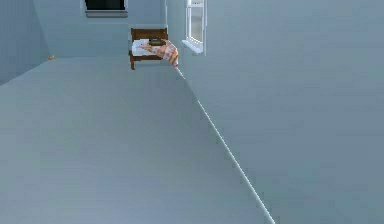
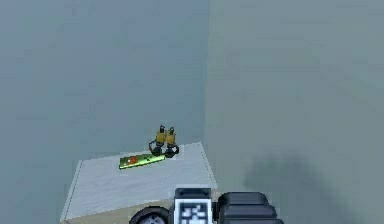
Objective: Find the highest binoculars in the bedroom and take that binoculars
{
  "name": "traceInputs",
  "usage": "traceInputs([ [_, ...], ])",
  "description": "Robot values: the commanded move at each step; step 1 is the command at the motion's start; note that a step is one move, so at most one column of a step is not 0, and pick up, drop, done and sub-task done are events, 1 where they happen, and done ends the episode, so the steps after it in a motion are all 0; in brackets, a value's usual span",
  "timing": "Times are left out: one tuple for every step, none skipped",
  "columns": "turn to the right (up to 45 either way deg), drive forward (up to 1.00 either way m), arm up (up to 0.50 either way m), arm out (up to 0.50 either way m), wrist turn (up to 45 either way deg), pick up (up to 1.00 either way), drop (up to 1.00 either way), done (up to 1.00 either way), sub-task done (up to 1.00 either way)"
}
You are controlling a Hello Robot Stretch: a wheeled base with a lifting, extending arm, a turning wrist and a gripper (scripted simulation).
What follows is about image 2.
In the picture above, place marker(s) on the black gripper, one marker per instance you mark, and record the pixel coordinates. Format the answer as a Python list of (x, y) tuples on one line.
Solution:
[(151, 216)]

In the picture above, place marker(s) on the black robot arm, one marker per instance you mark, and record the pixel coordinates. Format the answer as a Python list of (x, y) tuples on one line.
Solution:
[(246, 208)]

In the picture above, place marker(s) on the pale grey cupboard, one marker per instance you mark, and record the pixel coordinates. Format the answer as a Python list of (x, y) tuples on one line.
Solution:
[(140, 186)]

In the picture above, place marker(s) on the green flat box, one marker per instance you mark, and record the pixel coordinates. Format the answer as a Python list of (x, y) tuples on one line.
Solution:
[(141, 161)]

